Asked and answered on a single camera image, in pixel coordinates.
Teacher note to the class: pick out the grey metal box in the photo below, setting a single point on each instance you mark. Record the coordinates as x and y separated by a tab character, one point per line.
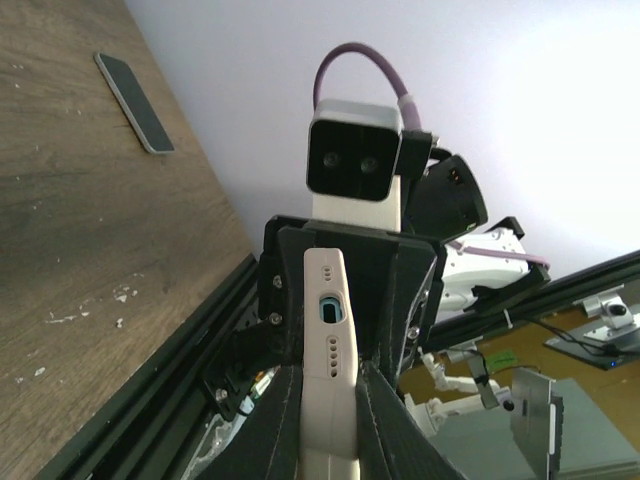
536	422

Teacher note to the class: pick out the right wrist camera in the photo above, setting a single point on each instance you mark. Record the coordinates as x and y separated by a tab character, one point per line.
362	162

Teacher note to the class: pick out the white phone case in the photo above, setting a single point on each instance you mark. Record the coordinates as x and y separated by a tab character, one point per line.
328	412

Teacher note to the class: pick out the white black phone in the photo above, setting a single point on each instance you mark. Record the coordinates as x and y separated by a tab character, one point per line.
135	104

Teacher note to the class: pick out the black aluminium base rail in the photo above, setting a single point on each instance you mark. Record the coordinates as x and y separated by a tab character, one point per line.
148	428

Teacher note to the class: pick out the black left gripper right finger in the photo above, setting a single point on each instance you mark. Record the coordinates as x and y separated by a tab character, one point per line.
390	444

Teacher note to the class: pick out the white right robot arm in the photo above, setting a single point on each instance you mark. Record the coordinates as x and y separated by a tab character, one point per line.
482	272

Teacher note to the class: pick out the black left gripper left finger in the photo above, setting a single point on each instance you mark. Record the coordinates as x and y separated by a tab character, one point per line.
267	445

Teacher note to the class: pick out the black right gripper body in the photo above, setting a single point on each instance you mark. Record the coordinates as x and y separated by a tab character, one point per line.
387	274

